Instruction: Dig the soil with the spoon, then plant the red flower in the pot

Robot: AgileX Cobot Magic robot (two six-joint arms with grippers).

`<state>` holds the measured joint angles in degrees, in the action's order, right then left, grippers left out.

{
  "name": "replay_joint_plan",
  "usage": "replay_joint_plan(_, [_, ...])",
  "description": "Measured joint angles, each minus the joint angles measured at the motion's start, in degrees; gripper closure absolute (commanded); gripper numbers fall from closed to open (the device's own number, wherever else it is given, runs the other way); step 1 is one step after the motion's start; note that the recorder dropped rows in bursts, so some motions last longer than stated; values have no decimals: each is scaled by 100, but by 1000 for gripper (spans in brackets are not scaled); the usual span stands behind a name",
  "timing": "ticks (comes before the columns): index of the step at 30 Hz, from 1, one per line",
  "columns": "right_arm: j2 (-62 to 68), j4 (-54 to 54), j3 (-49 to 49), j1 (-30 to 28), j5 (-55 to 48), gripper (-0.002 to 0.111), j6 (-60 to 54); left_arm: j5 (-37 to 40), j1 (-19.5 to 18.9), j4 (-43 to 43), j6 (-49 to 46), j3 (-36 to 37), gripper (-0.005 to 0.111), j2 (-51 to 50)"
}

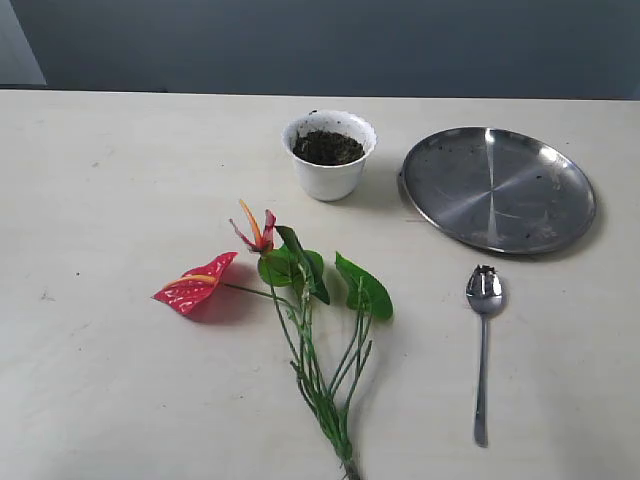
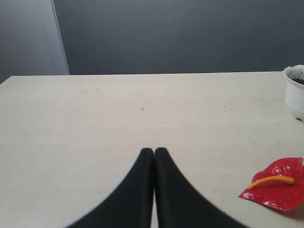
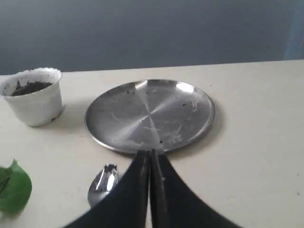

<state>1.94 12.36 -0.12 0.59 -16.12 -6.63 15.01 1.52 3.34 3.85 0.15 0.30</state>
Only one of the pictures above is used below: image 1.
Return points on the stainless steel spoon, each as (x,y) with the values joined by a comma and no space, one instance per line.
(484,293)

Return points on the artificial red anthurium plant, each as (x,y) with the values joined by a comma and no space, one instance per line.
(294,277)

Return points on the round stainless steel plate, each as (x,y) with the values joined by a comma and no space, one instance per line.
(498,190)

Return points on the white plastic flower pot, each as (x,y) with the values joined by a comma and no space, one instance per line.
(329,182)

